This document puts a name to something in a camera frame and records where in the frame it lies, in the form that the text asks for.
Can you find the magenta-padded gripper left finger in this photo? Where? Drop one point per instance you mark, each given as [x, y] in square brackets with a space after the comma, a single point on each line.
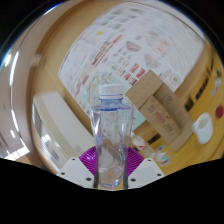
[75, 170]

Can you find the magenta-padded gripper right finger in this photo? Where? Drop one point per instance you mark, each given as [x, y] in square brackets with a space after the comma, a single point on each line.
[146, 170]

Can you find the clear white-capped water bottle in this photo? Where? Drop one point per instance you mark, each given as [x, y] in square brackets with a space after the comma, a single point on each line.
[111, 133]

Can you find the small colourful sticker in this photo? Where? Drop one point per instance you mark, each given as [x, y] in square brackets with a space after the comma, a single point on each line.
[165, 161]
[160, 147]
[162, 155]

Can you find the window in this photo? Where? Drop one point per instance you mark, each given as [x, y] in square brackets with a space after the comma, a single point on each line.
[16, 154]

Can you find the open brown cardboard box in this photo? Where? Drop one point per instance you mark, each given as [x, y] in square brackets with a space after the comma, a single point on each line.
[160, 110]

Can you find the white ceramic mug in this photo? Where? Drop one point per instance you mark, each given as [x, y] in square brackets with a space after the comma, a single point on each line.
[203, 128]

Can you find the row of wooden chairs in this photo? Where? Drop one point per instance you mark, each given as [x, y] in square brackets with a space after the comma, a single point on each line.
[204, 86]

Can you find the large printed wall poster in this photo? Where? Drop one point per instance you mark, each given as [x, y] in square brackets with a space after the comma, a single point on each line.
[126, 50]

